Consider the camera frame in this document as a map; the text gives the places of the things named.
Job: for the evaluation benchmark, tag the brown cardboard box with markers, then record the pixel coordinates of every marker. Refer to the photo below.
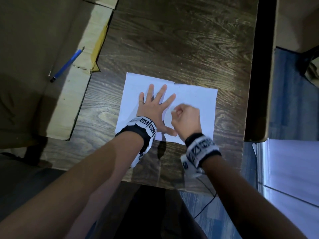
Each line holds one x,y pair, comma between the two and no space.
30,59

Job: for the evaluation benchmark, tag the person's left hand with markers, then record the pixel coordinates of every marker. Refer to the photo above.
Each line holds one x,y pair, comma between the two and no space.
152,109

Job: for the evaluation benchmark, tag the person's dark trousers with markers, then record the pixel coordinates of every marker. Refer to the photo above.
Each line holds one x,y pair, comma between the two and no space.
149,214

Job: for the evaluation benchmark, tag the tan wooden cabinet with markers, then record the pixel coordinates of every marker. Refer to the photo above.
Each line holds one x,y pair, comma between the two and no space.
296,22

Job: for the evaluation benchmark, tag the person's right forearm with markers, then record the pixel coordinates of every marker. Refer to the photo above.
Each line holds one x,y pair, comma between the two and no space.
249,204

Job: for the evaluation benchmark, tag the person's right hand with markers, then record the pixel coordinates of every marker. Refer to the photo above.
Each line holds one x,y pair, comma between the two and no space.
188,121

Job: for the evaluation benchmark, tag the white paper sheet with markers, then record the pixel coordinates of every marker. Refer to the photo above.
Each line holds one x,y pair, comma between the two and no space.
199,102

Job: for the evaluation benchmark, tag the white panel with metal edge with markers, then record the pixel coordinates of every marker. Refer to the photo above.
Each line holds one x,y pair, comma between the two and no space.
291,171

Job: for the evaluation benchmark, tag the blue pencil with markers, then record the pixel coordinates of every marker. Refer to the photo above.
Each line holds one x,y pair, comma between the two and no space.
66,65

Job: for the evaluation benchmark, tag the person's left forearm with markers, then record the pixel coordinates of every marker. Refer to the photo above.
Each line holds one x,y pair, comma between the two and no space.
69,189

